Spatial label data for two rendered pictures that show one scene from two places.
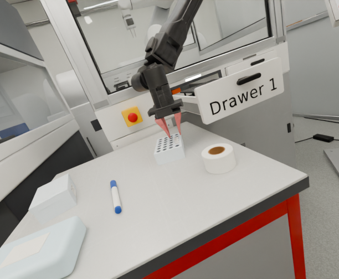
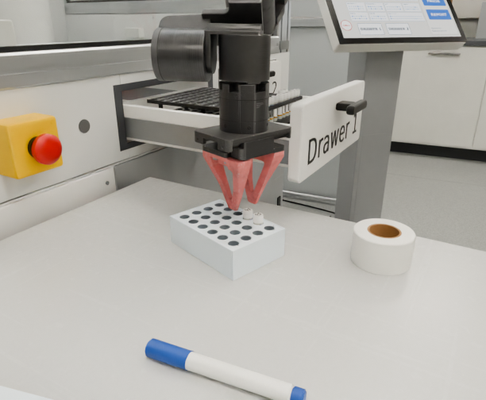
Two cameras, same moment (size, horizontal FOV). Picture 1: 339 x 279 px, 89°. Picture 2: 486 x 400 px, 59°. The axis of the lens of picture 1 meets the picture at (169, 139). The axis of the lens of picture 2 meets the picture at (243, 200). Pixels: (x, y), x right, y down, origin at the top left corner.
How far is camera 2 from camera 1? 41 cm
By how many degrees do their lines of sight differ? 47
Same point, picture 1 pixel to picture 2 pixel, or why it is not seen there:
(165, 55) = (268, 14)
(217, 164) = (405, 254)
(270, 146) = not seen: hidden behind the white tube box
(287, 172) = (484, 256)
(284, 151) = not seen: hidden behind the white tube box
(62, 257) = not seen: outside the picture
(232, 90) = (329, 121)
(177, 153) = (274, 246)
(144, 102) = (58, 107)
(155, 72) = (266, 48)
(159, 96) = (258, 104)
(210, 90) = (313, 113)
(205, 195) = (430, 312)
